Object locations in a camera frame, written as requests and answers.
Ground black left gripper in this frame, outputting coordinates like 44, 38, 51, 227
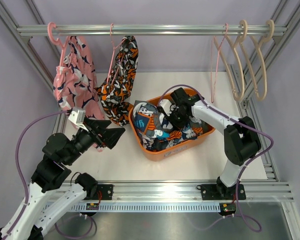
64, 117, 126, 165

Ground blue orange patterned shorts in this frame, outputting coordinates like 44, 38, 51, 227
132, 100, 209, 152

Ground pink hanger with blue shorts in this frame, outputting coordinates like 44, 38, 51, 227
210, 23, 229, 104

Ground beige hanger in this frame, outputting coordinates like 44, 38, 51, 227
214, 19, 248, 102
248, 19, 275, 101

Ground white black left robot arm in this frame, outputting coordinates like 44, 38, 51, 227
0, 118, 125, 240

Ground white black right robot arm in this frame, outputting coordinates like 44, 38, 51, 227
157, 87, 261, 199

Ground orange black camouflage shorts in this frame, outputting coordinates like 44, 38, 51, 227
96, 35, 139, 127

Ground pink shark print shorts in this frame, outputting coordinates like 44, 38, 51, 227
51, 35, 106, 153

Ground pink hanger with shark shorts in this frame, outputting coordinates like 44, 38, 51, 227
47, 21, 90, 66

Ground pink hanger with camouflage shorts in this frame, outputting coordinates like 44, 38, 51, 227
106, 23, 126, 85

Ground orange plastic basket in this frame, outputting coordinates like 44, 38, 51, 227
128, 88, 215, 161

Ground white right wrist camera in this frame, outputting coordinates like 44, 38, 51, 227
158, 99, 177, 116

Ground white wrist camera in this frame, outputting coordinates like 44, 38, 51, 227
68, 107, 88, 131
158, 99, 177, 116

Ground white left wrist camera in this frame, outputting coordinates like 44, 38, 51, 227
68, 107, 88, 131

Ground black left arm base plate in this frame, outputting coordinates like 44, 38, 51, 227
91, 184, 114, 201

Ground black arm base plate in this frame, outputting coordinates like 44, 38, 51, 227
196, 183, 247, 200

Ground white slotted cable duct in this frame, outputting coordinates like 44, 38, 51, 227
66, 202, 221, 213

